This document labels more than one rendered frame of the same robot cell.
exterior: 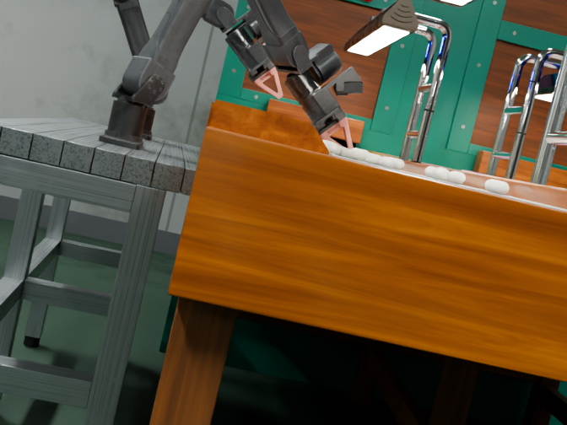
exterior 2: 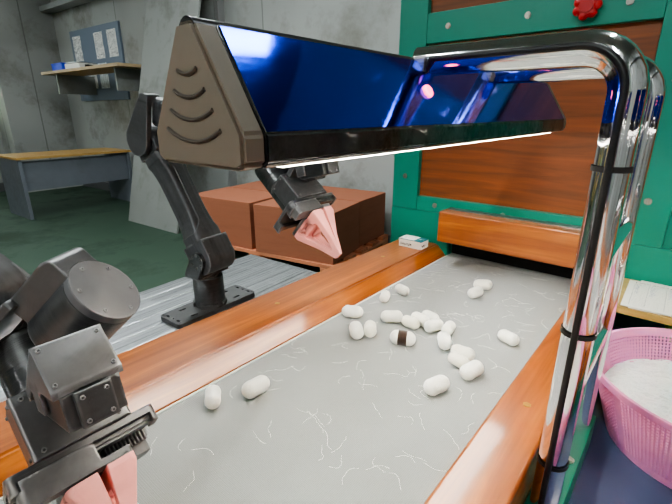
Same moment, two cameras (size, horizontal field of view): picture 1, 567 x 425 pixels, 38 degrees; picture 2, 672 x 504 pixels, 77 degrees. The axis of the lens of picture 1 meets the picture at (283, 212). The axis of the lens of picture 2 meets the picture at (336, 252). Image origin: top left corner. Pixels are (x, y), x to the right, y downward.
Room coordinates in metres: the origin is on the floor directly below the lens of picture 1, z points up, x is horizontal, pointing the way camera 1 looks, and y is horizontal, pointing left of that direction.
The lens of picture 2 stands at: (1.72, -0.37, 1.07)
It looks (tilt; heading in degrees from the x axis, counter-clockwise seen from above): 18 degrees down; 45
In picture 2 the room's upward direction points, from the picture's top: straight up
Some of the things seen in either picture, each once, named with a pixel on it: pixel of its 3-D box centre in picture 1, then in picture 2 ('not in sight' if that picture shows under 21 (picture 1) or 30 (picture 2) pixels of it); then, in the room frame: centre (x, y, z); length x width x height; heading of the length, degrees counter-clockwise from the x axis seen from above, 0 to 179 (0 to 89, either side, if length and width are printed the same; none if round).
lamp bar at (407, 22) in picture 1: (378, 28); (455, 103); (2.14, -0.12, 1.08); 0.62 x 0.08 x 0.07; 5
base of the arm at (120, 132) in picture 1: (126, 122); not in sight; (1.52, 0.32, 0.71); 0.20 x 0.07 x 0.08; 9
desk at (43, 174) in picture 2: not in sight; (72, 180); (3.02, 5.29, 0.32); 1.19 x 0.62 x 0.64; 9
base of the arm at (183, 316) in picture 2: (140, 121); (209, 289); (2.11, 0.41, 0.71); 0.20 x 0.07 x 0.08; 9
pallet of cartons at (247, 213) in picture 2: not in sight; (289, 225); (3.69, 2.10, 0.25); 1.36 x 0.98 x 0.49; 99
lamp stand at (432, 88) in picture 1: (391, 104); (509, 281); (2.14, -0.20, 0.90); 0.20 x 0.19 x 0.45; 5
